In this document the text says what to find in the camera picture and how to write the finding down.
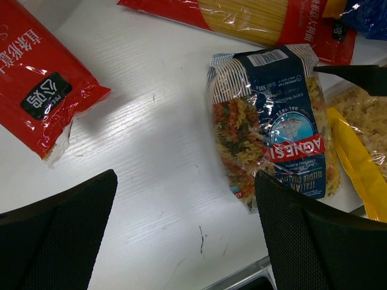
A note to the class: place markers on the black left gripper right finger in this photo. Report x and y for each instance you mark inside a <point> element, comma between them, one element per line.
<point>314,246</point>

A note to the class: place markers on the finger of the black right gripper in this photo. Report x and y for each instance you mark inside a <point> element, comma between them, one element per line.
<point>371,78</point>

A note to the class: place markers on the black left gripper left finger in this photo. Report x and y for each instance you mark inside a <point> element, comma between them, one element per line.
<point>53,243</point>

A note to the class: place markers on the red spaghetti pack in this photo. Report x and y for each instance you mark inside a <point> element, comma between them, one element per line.
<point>43,85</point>
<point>265,23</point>

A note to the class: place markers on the blue orange pasta bag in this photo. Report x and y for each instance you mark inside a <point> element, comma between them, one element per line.
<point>367,17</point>

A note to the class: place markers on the yellow macaroni bag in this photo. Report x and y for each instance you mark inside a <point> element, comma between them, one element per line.
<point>358,123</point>

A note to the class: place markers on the Agnesi tricolour fusilli bag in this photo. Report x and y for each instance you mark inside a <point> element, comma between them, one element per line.
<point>269,114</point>

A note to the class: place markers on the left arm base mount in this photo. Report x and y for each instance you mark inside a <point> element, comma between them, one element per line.
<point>255,276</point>

